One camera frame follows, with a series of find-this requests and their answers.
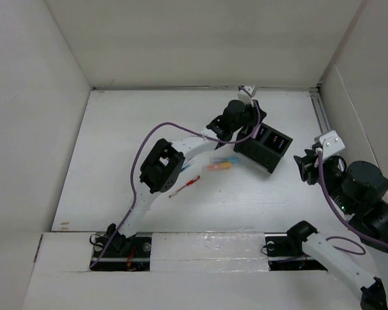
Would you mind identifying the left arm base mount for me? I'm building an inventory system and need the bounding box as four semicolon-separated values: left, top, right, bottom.
89;234;152;272

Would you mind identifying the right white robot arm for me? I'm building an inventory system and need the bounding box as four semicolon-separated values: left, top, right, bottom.
286;148;388;309

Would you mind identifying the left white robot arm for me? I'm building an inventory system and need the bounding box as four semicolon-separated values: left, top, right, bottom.
107;98;266;256

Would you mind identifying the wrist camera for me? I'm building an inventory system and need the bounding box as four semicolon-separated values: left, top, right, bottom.
237;85;257;105
313;130;345;161

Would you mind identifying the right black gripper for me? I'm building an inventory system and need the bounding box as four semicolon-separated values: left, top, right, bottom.
294;146;355;213

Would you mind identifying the orange yellow eraser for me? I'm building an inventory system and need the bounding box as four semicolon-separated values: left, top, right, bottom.
202;161;232;172

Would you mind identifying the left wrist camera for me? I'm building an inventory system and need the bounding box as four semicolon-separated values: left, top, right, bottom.
237;85;257;105

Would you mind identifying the aluminium rail right side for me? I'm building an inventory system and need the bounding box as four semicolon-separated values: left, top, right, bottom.
309;87;330;133

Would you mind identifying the black two-compartment organizer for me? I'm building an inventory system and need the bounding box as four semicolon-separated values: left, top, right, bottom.
233;123;293;174

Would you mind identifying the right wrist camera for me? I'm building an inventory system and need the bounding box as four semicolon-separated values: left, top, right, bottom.
313;130;345;161

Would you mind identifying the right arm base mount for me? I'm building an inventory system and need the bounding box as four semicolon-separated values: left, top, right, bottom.
261;234;327;271

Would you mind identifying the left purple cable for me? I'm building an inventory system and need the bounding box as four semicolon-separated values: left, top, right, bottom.
90;84;259;269

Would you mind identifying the red gel pen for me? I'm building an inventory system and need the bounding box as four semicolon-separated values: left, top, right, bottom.
169;175;200;198

